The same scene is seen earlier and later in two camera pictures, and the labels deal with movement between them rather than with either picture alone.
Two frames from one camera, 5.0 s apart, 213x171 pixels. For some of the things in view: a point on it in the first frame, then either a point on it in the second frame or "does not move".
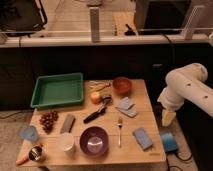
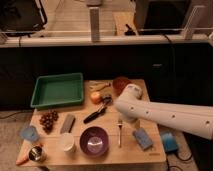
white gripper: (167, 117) -> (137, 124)
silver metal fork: (119, 124) does not move
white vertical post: (95, 23) does not move
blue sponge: (142, 138) does not move
